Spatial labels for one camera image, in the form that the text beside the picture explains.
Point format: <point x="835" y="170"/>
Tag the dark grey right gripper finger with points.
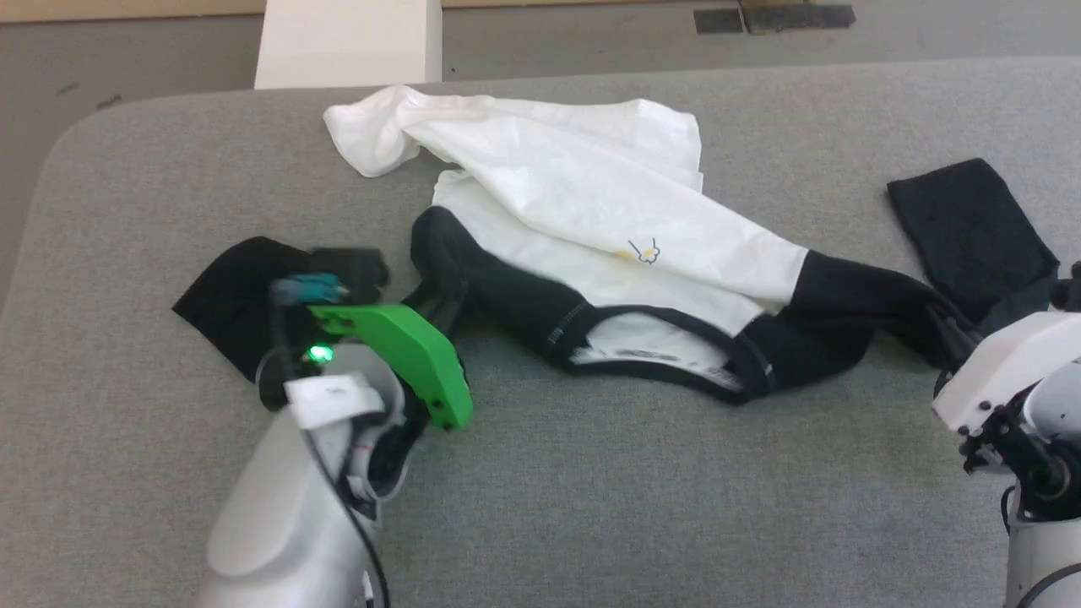
<point x="954" y="338"/>

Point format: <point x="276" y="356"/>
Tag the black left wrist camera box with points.
<point x="355" y="270"/>

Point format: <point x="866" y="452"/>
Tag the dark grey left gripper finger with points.
<point x="443" y="308"/>

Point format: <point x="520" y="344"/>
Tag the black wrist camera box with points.
<point x="1071" y="291"/>
<point x="355" y="270"/>

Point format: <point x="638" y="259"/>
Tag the black and white shirt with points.
<point x="591" y="194"/>

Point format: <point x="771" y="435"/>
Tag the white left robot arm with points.
<point x="279" y="515"/>

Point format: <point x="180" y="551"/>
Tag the grey fabric sofa seat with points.
<point x="633" y="507"/>

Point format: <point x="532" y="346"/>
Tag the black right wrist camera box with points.
<point x="1071" y="291"/>

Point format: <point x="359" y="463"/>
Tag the white rectangular box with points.
<point x="346" y="42"/>

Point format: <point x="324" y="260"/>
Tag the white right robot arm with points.
<point x="1047" y="507"/>

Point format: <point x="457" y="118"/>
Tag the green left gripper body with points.
<point x="405" y="346"/>

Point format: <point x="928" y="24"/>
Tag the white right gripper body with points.
<point x="1005" y="363"/>

